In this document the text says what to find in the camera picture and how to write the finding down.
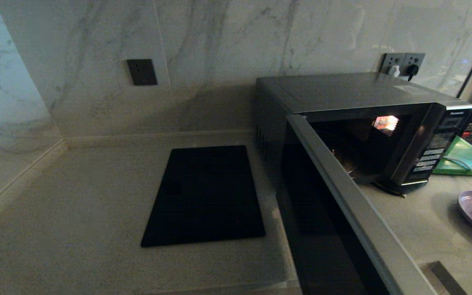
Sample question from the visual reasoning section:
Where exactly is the dark glass microwave door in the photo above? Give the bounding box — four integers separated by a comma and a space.
276, 114, 438, 295

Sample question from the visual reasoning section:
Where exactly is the dark single wall socket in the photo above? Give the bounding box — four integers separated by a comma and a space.
127, 59, 158, 86

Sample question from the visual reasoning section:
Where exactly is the white power cable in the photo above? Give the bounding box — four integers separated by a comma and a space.
443, 157, 472, 186

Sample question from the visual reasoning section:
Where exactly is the black induction cooktop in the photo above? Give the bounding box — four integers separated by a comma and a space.
141, 145, 266, 248

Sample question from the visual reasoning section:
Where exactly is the green cutting board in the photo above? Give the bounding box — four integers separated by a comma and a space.
432, 135, 472, 177

